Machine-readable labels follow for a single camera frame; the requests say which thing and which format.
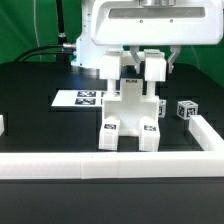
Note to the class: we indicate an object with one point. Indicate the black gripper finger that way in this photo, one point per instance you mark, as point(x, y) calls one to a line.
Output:
point(175, 51)
point(136, 55)

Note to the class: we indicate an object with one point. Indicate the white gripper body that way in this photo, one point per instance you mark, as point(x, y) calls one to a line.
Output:
point(157, 22)

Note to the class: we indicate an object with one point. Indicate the white chair seat part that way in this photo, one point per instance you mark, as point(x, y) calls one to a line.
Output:
point(130, 111)

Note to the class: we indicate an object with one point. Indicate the white tagged nut cube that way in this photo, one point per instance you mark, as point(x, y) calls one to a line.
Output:
point(186, 108)

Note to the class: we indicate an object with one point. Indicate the white chair backrest part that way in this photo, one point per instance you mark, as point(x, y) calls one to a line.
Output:
point(114, 60)

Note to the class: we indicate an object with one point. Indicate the white small chair post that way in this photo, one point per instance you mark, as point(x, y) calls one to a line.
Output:
point(109, 133)

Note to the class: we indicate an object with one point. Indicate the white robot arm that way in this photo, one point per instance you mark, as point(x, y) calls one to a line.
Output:
point(87, 52)

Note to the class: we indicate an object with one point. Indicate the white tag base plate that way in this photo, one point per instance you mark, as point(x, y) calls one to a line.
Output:
point(78, 98)

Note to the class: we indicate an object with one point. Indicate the white U-shaped fence frame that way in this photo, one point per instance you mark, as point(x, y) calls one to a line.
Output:
point(110, 165)

